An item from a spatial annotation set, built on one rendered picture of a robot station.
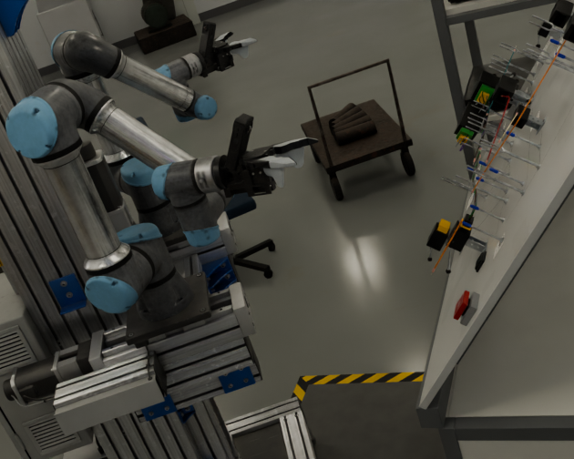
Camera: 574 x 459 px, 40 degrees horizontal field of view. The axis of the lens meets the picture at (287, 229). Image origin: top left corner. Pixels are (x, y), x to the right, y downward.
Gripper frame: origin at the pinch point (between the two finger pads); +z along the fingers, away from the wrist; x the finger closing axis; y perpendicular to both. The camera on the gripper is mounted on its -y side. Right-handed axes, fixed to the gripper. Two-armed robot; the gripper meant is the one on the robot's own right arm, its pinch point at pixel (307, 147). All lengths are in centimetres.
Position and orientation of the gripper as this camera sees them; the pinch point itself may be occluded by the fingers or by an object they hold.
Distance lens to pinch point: 156.8
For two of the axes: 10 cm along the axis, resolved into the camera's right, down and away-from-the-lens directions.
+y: 2.5, 9.1, 3.2
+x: -3.1, 3.9, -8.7
